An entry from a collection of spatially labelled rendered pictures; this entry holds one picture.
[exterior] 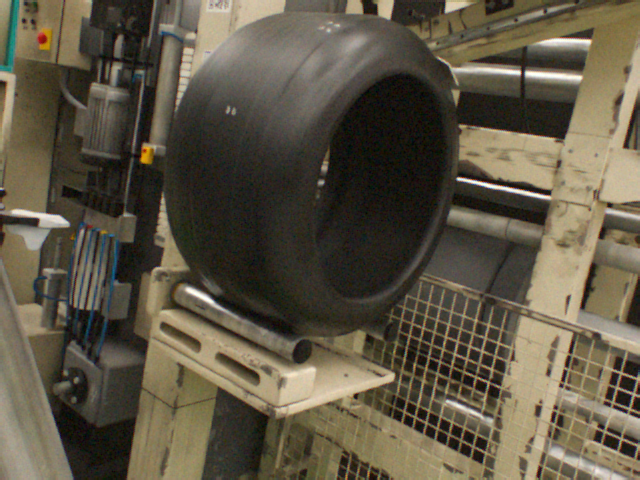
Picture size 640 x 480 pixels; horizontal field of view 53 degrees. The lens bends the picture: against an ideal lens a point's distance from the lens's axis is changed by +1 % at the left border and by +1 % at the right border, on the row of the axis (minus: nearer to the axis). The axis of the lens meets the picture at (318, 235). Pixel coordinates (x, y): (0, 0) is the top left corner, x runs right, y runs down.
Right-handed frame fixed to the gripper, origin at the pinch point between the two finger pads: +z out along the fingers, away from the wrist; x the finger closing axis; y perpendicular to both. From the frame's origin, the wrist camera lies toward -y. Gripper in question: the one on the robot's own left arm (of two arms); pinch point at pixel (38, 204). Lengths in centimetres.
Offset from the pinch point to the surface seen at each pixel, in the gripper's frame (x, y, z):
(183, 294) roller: 16.5, 13.5, 24.5
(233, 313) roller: 30.0, 10.9, 21.2
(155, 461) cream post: 16, 57, 34
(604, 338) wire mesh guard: 91, -5, 54
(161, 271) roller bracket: 11.5, 10.3, 22.4
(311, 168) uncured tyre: 41.2, -20.9, 9.9
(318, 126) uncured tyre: 40.1, -27.2, 10.0
